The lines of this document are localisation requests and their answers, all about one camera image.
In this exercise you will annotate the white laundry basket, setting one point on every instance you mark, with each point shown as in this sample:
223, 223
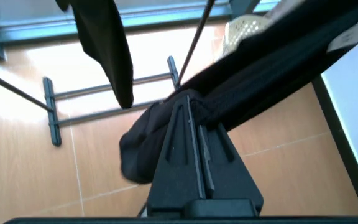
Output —
244, 28

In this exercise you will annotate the black clothes rack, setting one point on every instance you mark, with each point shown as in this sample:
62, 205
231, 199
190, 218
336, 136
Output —
53, 124

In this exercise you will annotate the black printed shorts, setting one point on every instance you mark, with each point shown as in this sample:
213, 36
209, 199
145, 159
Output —
104, 46

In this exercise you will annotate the window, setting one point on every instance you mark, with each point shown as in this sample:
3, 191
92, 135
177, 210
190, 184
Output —
42, 31

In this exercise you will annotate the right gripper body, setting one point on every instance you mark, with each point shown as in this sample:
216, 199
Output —
348, 35

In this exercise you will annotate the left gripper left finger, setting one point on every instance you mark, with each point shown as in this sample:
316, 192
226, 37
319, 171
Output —
176, 168

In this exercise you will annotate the black garment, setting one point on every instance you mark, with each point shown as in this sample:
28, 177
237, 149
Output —
259, 71

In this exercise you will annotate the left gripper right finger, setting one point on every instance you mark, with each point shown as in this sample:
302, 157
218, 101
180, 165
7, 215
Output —
232, 174

